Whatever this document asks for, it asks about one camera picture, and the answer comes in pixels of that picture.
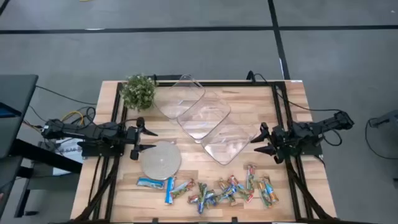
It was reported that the blue granola bar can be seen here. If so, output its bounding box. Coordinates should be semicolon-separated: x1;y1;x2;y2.
197;182;208;215
205;189;218;207
164;176;177;205
136;177;165;190

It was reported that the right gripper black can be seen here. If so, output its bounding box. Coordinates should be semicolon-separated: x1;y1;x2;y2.
250;121;290;165

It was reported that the black aluminium table frame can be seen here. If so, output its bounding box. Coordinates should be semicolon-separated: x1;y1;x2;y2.
73;73;338;224

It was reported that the black cable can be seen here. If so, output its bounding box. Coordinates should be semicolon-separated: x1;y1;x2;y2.
35;85;98;106
364;118;398;161
322;128;343;147
247;70;343;113

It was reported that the round woven rope mat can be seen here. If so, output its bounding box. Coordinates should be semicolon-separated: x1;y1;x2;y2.
140;140;183;181

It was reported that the grey chair base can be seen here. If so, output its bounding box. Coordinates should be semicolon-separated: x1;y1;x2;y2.
368;108;398;128

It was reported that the yellow cable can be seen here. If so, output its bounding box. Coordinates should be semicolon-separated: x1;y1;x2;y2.
58;110;85;127

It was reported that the black desk stand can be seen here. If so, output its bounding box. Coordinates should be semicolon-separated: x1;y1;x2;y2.
0;138;83;218

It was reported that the white printed paper sheet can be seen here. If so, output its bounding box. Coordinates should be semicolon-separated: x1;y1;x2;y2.
52;136;84;175

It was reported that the green potted plant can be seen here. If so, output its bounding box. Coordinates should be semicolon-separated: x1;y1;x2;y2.
119;73;158;112

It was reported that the orange green granola bar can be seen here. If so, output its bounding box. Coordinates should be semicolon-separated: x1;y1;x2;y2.
262;175;280;205
217;179;231;192
216;186;239;207
256;180;272;209

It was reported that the blue screen edge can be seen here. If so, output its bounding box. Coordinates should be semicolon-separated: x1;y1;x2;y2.
0;102;16;118

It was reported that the clear plastic bin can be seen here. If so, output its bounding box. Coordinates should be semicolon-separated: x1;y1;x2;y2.
200;115;259;166
153;73;206;121
176;90;232;141

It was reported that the dark grey desk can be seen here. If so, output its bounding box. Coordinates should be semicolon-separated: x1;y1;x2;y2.
0;74;39;159

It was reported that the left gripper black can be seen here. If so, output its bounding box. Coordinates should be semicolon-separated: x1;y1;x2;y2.
124;116;159;161

